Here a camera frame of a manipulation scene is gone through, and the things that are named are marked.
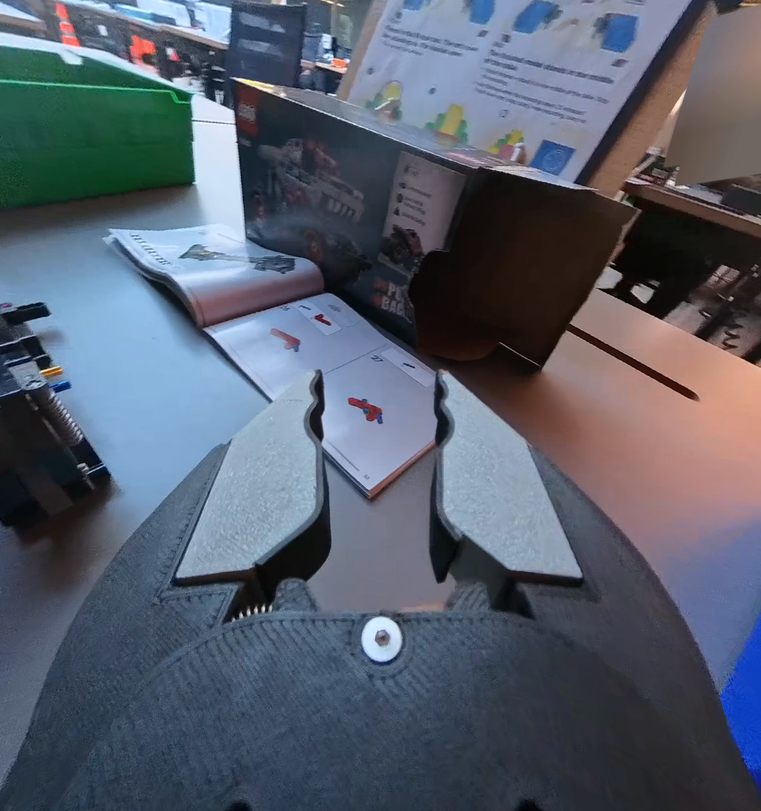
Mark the open instruction booklet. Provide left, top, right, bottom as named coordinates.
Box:
left=103, top=223, right=438, bottom=501

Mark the brown sheet backing board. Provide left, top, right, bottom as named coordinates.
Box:
left=336, top=0, right=720, bottom=197

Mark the black display panel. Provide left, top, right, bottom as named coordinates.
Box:
left=228, top=0, right=308, bottom=86

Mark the blue plastic bin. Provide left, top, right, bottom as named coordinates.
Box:
left=719, top=558, right=761, bottom=811

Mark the green plastic bin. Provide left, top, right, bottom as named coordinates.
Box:
left=0, top=41, right=196, bottom=213

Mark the dark lego set box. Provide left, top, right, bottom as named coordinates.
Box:
left=231, top=76, right=638, bottom=371

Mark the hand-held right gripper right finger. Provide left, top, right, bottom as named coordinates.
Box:
left=428, top=369, right=585, bottom=585

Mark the black lego model assembly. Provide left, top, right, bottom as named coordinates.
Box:
left=0, top=301, right=112, bottom=530

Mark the printed instruction sheet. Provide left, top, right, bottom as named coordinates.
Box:
left=349, top=0, right=695, bottom=181

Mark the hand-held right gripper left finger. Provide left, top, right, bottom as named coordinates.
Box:
left=173, top=369, right=333, bottom=590

